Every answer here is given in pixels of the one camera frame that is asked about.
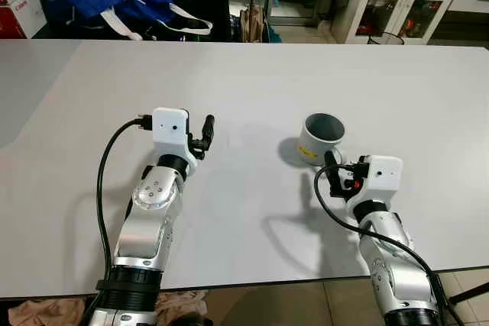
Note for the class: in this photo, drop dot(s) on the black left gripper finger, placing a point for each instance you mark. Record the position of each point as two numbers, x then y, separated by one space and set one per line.
208 126
189 124

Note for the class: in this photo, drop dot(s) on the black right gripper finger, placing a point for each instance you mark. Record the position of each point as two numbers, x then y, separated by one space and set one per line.
332 162
336 185

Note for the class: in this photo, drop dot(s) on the white mug grey inside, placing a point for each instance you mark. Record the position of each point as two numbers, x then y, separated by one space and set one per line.
315 146

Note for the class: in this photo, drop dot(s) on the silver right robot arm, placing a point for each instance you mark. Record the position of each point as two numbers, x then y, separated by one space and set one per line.
393 265

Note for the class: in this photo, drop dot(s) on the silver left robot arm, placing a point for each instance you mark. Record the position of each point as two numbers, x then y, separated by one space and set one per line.
149 227

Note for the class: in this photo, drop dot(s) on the beige folded umbrella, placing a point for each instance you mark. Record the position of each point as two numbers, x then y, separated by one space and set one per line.
252 24

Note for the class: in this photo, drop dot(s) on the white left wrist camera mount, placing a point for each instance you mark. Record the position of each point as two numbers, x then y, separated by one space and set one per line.
170 131

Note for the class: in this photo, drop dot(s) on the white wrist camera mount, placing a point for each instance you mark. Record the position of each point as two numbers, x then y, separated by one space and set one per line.
170 131
382 177

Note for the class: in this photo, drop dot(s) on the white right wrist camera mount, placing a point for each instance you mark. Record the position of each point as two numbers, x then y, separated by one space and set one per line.
382 177

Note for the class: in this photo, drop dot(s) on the black folding table leg frame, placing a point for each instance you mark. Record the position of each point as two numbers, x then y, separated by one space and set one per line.
466 293

